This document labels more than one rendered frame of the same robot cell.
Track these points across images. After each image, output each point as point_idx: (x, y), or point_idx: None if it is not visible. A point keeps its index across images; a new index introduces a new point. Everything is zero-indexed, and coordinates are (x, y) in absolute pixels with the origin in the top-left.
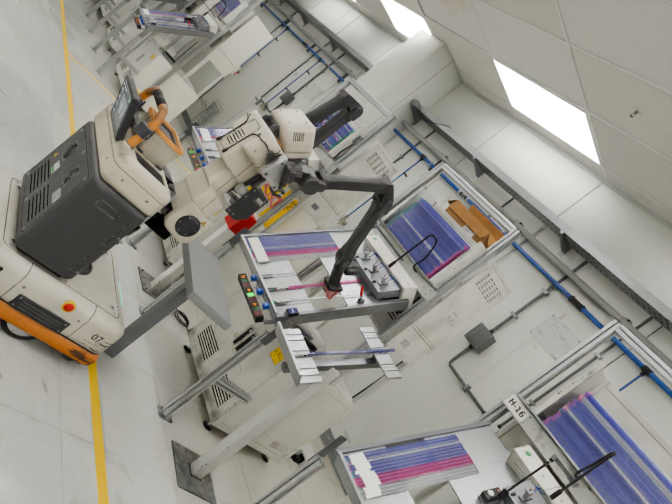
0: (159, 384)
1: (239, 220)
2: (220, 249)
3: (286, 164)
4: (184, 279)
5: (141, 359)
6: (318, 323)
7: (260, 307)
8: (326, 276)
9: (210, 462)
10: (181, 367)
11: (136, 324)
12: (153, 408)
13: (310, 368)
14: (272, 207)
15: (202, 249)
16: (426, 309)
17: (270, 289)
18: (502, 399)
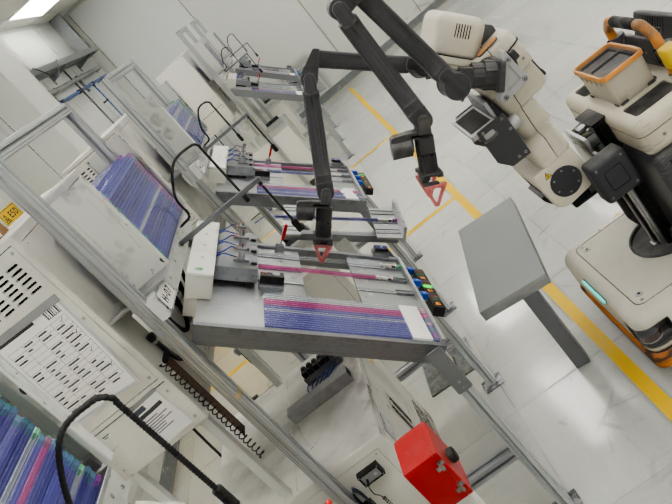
0: (507, 410)
1: (439, 438)
2: (473, 386)
3: None
4: (520, 440)
5: (541, 410)
6: None
7: (381, 405)
8: (330, 239)
9: None
10: (480, 488)
11: (560, 319)
12: (507, 372)
13: (377, 214)
14: (427, 195)
15: (511, 280)
16: None
17: (400, 282)
18: (203, 174)
